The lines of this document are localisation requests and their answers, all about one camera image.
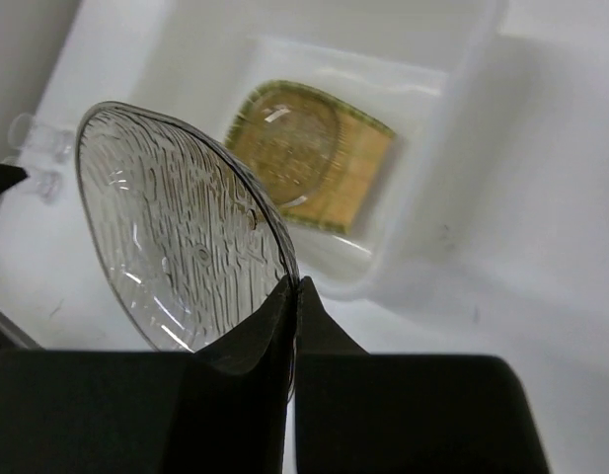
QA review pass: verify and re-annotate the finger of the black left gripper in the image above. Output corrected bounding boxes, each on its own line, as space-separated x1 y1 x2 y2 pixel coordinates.
0 163 29 196

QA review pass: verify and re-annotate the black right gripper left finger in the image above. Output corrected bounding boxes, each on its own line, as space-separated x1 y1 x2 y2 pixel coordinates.
0 278 296 473

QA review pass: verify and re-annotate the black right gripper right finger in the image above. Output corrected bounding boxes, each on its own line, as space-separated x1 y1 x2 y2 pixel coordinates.
294 278 550 473

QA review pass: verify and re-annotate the clear glass plate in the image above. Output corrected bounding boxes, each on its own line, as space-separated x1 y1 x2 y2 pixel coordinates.
228 90 341 207
75 101 299 375

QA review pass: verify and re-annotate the woven bamboo tray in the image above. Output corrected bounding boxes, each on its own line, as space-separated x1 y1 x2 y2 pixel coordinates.
224 80 396 235

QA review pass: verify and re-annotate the white plastic bin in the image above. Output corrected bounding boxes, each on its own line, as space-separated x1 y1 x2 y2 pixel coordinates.
130 1 507 299

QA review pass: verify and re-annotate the clear glass cup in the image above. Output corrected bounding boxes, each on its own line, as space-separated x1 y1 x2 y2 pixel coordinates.
7 113 75 164
3 156 63 204

